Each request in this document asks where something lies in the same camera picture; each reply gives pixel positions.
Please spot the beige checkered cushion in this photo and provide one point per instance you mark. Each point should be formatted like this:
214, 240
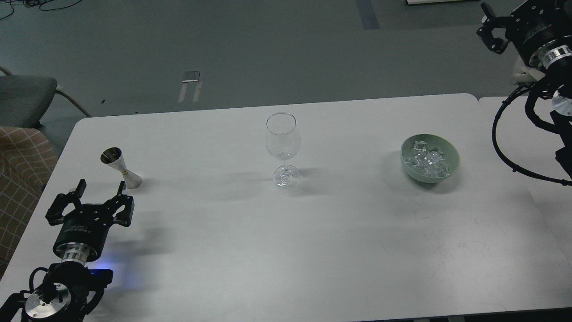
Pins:
27, 160

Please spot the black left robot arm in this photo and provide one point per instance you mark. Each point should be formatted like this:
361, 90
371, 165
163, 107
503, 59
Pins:
68, 291

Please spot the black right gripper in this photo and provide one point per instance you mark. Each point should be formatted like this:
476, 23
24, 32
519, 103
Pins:
535, 28

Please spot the steel cocktail jigger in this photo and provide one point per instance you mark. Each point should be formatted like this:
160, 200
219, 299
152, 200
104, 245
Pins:
113, 157

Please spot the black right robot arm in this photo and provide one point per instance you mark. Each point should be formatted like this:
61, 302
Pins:
548, 107

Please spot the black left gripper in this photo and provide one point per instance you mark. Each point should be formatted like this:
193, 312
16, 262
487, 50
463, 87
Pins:
88, 224

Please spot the grey chair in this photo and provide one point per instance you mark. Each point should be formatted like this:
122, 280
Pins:
24, 99

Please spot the clear ice cubes pile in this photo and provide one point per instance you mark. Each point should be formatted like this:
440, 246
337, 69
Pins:
429, 162

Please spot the green bowl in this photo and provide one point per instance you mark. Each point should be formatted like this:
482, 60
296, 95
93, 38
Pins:
451, 155

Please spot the clear wine glass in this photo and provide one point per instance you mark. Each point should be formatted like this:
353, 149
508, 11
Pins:
283, 142

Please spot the white office chair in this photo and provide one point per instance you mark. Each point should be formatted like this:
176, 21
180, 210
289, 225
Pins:
523, 75

